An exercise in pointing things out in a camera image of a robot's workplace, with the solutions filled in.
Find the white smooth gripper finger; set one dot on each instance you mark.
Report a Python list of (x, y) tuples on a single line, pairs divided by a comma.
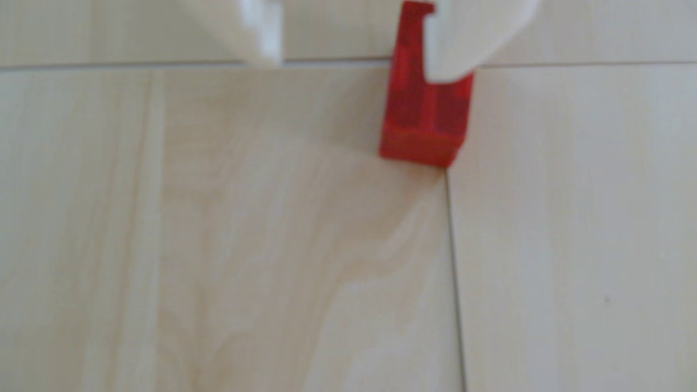
[(473, 38)]

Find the white serrated gripper finger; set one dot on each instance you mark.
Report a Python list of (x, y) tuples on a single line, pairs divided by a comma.
[(239, 27)]

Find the red block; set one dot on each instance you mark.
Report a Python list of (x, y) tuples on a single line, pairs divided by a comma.
[(424, 120)]

